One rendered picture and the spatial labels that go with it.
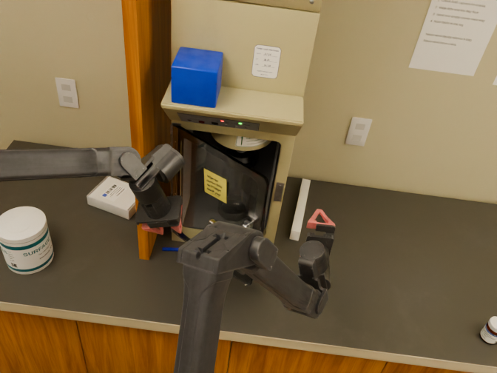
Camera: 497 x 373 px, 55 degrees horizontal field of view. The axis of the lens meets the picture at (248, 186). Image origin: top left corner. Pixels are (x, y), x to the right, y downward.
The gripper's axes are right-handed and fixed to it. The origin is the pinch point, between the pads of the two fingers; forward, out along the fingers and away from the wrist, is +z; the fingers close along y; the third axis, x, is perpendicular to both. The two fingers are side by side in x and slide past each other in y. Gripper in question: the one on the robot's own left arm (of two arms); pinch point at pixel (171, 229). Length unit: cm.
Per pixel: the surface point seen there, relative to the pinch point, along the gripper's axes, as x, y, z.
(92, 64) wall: -69, 37, 0
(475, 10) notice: -67, -85, -2
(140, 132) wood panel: -18.4, 5.1, -15.4
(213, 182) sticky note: -13.9, -9.3, 0.7
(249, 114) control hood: -16.6, -22.2, -18.8
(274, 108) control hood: -20.0, -27.5, -16.5
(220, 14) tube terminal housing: -32, -18, -35
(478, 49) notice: -64, -87, 11
